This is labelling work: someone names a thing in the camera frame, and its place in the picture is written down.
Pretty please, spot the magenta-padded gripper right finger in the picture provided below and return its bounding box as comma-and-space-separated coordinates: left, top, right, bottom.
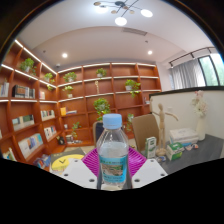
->
128, 148, 169, 190

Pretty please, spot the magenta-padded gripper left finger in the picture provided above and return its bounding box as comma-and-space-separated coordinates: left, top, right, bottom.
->
61, 148, 101, 190

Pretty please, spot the clear blue-capped water bottle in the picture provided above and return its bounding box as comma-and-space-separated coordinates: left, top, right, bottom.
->
95, 113, 130, 187

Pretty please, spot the green and white carton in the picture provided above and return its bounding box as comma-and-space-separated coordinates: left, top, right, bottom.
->
144, 136, 158, 159

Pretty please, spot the green and white tissue box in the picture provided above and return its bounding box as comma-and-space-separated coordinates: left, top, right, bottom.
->
165, 142, 185, 162

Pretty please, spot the wooden artist mannequin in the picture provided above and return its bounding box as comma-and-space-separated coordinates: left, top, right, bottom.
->
148, 102, 180, 158

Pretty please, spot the white vase with flowers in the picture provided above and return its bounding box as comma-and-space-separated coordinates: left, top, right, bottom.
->
190, 89, 209, 142

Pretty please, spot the wooden bookshelf unit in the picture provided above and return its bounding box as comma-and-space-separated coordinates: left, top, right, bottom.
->
0, 39, 163, 168

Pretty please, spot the grey curtain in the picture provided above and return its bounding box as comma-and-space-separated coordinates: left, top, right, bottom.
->
171, 59, 207, 90

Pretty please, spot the dark-framed window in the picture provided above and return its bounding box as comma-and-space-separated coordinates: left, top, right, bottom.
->
198, 53, 224, 87

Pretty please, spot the ceiling air vent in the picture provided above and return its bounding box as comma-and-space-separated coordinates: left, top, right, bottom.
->
121, 27, 148, 37

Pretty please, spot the branched ceiling lamp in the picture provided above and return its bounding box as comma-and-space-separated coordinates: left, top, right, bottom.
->
93, 0, 154, 27

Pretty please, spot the black track light rail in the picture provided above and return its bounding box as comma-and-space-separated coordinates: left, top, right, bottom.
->
168, 46, 218, 68

